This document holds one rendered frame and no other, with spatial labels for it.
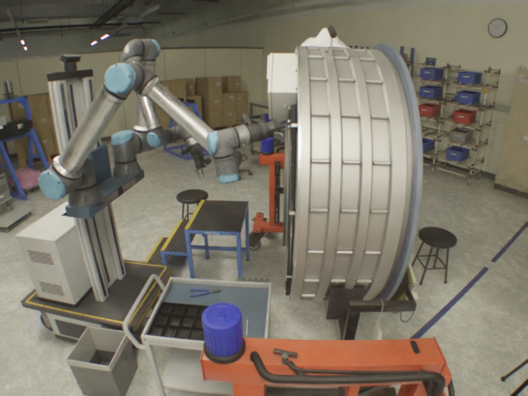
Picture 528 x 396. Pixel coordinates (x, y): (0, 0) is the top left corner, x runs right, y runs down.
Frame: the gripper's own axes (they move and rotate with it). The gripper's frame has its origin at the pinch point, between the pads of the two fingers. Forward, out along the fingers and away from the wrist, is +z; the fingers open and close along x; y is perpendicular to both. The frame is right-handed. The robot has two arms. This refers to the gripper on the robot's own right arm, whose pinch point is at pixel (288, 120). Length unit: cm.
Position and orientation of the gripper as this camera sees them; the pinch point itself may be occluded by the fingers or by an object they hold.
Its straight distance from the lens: 148.7
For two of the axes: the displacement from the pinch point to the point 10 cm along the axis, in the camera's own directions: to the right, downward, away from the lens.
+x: 1.5, -4.1, -9.0
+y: 3.6, 8.7, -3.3
